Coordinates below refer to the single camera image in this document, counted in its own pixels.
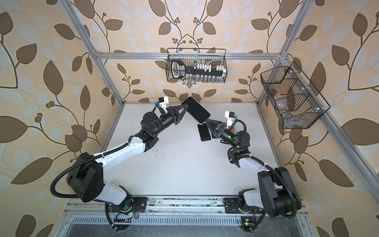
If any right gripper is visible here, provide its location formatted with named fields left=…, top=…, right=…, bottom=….
left=207, top=119, right=238, bottom=152

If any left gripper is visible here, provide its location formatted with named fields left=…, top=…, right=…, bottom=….
left=151, top=103, right=187, bottom=137

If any phone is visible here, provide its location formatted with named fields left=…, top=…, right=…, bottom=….
left=197, top=123, right=211, bottom=142
left=181, top=97, right=211, bottom=124

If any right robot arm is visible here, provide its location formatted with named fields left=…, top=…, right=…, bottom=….
left=206, top=119, right=302, bottom=219

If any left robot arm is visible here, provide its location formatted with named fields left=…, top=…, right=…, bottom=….
left=50, top=105, right=188, bottom=205

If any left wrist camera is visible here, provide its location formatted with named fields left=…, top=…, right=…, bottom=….
left=156, top=96, right=169, bottom=115

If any socket set on black rail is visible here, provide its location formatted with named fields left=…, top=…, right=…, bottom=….
left=167, top=59, right=228, bottom=80

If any back wire basket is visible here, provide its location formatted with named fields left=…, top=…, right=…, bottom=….
left=165, top=47, right=228, bottom=84

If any wire basket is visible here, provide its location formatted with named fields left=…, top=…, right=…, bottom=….
left=260, top=62, right=331, bottom=129
left=165, top=47, right=228, bottom=84

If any right wire basket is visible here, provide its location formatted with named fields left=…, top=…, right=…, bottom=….
left=260, top=62, right=331, bottom=129

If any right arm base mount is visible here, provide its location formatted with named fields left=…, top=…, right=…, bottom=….
left=223, top=196, right=266, bottom=233

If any aluminium frame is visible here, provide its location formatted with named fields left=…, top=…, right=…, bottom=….
left=53, top=0, right=379, bottom=237

